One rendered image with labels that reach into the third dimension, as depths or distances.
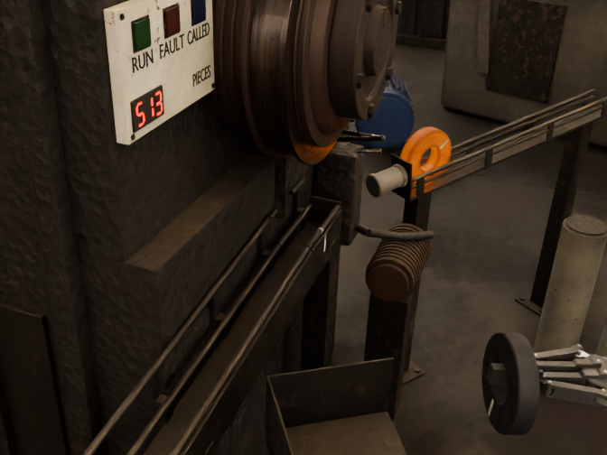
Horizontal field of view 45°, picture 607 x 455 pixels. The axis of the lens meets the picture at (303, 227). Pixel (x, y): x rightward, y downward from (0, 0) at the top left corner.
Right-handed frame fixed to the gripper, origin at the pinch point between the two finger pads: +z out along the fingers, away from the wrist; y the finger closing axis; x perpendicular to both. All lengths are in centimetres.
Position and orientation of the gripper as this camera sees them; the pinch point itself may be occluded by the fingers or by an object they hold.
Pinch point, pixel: (511, 374)
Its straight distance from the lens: 117.9
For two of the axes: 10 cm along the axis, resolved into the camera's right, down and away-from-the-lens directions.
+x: 0.8, -8.7, -4.9
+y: -0.7, -4.9, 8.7
